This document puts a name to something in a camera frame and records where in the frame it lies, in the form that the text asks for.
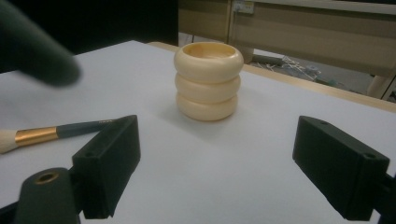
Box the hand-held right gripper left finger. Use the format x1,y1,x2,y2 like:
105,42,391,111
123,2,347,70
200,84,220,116
71,114,142,220

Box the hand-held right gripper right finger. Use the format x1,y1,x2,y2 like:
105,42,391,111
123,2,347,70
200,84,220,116
291,115,390,222

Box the makeup brush with gold ferrule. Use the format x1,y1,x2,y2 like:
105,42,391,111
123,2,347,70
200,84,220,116
0,119,117,155

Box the cream ribbed holder cup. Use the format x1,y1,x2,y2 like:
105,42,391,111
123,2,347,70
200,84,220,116
173,41,245,122

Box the beige wooden desk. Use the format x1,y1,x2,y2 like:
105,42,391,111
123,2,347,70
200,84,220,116
177,0,396,101

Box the bundle of cables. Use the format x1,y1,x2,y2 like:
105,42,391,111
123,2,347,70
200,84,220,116
248,55,322,86

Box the white wall socket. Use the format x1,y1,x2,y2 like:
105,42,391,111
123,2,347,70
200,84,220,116
233,0,256,15

